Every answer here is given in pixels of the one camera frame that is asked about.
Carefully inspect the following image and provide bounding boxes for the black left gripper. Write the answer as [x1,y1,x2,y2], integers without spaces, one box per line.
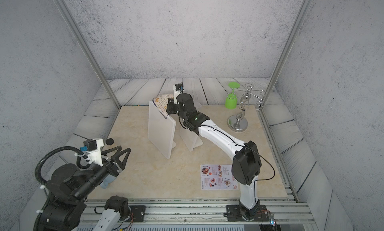
[73,145,132,202]

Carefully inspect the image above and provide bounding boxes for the large frosted acrylic menu rack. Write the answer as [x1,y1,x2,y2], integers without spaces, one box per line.
[148,101,176,159]

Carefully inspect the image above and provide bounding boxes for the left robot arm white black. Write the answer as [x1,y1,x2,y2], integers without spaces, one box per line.
[33,146,131,231]

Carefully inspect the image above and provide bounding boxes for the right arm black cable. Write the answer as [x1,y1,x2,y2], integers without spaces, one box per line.
[206,125,276,184]

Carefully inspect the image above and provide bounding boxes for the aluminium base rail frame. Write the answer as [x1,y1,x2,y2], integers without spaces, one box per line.
[71,197,319,231]

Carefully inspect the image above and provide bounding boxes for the light blue cup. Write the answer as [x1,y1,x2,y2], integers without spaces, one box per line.
[100,175,117,189]

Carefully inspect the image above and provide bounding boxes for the silver wire glass holder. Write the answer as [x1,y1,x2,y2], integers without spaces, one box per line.
[227,83,266,132]

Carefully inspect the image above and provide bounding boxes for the Dim Sum Inn blue-bordered menu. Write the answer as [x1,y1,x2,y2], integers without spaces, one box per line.
[153,94,174,119]

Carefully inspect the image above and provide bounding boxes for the aluminium right corner post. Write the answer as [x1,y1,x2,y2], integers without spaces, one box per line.
[259,0,313,110]

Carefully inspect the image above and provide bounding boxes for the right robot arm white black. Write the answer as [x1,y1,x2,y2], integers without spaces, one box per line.
[166,93,262,221]

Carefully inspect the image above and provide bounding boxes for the small frosted acrylic menu rack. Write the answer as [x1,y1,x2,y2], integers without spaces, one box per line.
[179,126,203,152]

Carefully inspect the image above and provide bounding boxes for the small pink food menu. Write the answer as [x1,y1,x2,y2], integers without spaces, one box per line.
[201,165,239,191]

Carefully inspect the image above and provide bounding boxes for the small black-capped glass bottle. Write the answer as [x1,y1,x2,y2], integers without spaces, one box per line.
[106,138,115,146]

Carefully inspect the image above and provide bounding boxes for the green plastic wine glass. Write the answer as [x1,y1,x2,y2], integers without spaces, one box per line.
[225,82,240,110]

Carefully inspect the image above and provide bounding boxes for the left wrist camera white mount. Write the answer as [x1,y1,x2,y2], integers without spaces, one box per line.
[79,138,104,167]

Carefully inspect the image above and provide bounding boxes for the aluminium left corner post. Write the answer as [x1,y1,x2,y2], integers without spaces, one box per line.
[53,0,122,110]

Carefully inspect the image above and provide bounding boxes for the aluminium corner post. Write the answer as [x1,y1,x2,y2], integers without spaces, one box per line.
[259,0,313,110]
[53,0,122,110]

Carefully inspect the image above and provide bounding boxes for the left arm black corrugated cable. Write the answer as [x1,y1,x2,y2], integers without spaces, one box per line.
[34,145,91,187]

